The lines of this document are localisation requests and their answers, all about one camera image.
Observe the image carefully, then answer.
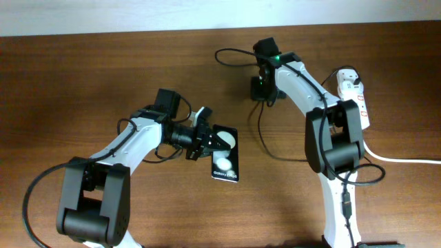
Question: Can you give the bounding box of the white USB charger adapter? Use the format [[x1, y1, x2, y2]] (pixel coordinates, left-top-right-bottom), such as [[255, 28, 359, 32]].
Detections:
[[337, 69, 364, 99]]

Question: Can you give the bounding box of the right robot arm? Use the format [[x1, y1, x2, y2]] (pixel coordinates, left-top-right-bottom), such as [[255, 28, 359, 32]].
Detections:
[[252, 37, 365, 247]]

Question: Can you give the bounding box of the white power strip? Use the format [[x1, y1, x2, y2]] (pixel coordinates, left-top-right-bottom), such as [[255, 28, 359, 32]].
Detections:
[[336, 68, 371, 131]]

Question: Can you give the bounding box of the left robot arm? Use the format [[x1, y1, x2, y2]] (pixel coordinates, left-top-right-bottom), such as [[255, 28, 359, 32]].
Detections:
[[56, 105, 238, 247]]

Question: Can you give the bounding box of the black charging cable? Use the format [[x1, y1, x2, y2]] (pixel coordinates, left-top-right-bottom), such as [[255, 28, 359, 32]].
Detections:
[[247, 65, 362, 163]]

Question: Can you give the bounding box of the black smartphone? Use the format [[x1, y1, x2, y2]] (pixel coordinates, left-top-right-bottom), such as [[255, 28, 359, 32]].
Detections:
[[211, 125, 240, 183]]

